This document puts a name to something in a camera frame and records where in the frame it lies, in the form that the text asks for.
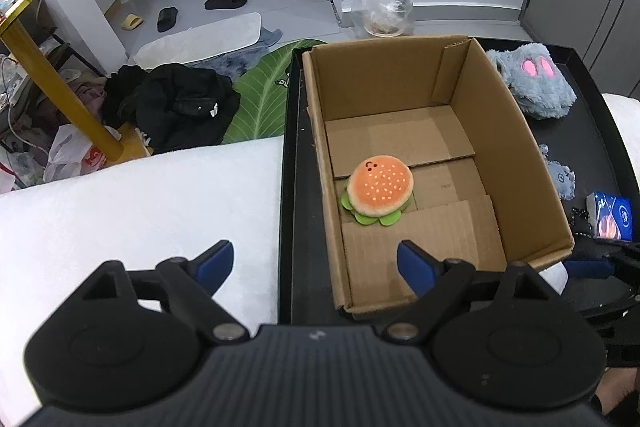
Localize black clothes pile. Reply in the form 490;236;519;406
101;63;242;155

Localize yellow pedestal table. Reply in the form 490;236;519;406
0;0;153;168

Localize blue grey towel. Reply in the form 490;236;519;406
259;26;284;50

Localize white floor mat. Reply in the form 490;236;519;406
131;12;263;68

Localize black metal rack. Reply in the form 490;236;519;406
30;34;108;78

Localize hamburger plush toy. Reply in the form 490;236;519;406
341;155;416;226

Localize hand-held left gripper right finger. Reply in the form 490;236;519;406
384;240;562;344

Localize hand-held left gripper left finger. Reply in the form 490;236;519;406
77;240;251;344

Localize small grey plush toy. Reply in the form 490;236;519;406
539;144;577;201

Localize clear plastic bag with bowl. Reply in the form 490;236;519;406
352;0;416;38

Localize green leaf rug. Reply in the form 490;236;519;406
222;38;328;145

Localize cardboard box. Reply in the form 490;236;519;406
301;35;575;319

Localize grey plush slipper pink spots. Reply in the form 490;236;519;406
486;43;577;121

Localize black tray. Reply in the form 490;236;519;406
278;38;640;328

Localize red white plastic bag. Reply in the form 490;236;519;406
44;124;123;182

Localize black bead chain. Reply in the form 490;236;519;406
570;206;596;238

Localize blue tissue packet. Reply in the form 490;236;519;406
586;192;635;239

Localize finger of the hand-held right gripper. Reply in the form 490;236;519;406
565;242;640;283
582;287;640;327

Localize pink clothes heap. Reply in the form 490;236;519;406
70;79;108;118

